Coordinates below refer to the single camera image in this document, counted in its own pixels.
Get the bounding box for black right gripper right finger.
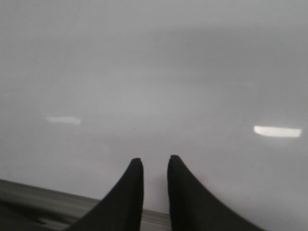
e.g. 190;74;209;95
167;155;262;231

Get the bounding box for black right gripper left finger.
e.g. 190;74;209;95
66;158;144;231

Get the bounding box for white whiteboard with aluminium frame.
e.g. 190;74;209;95
0;0;308;231

